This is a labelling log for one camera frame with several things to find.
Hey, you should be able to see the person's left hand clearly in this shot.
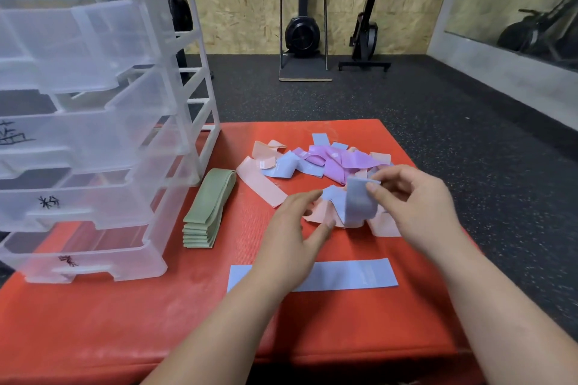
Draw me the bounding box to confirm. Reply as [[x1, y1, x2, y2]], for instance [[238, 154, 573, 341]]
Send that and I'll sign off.
[[250, 190, 337, 294]]

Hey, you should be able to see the person's right hand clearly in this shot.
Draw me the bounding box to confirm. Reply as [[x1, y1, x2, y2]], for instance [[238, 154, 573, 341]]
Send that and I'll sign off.
[[366, 165, 458, 260]]

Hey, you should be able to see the blue resistance band loop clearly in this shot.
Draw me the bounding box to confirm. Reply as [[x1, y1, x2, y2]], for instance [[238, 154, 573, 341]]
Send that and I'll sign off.
[[322, 175, 384, 229]]

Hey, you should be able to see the person's right forearm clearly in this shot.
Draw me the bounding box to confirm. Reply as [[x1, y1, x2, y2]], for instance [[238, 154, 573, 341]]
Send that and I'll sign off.
[[424, 230, 578, 385]]

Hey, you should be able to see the person's left forearm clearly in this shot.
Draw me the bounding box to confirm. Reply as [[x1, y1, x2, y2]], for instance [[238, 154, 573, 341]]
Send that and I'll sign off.
[[142, 262, 302, 385]]

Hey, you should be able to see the flat blue resistance band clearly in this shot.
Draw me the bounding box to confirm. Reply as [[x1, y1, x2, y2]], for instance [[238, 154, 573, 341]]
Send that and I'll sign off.
[[227, 258, 399, 294]]

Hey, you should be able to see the pile of pastel resistance bands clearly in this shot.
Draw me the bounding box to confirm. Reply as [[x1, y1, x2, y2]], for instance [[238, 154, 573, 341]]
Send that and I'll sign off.
[[236, 132, 402, 238]]

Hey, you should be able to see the stack of green resistance bands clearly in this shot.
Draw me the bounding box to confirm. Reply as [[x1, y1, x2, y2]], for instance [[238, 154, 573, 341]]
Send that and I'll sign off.
[[182, 168, 238, 249]]

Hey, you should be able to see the black upright rowing machine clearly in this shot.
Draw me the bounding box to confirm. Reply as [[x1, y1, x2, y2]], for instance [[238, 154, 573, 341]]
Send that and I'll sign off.
[[338, 0, 408, 72]]

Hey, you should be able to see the black ski trainer with stand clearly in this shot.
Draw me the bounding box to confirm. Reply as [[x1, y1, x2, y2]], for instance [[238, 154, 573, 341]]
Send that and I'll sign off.
[[278, 0, 333, 82]]

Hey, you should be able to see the red padded platform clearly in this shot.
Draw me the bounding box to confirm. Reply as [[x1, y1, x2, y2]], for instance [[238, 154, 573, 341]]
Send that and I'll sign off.
[[0, 119, 487, 385]]

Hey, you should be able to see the clear drawer small black scribble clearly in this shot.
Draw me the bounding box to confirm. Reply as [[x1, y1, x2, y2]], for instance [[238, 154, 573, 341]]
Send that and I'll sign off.
[[0, 158, 200, 233], [0, 221, 169, 285]]

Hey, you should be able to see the clear drawer large black scribble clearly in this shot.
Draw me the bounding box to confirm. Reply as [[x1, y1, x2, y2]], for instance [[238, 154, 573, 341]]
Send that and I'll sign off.
[[0, 68, 183, 179]]

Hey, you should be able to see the clear plastic drawer unmarked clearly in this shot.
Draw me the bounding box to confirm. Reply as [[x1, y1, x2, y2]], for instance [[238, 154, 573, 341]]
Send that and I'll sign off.
[[0, 0, 160, 95]]

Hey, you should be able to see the clear plastic drawer cabinet frame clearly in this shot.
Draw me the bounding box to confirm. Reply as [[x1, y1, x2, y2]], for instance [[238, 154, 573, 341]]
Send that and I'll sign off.
[[0, 0, 221, 284]]

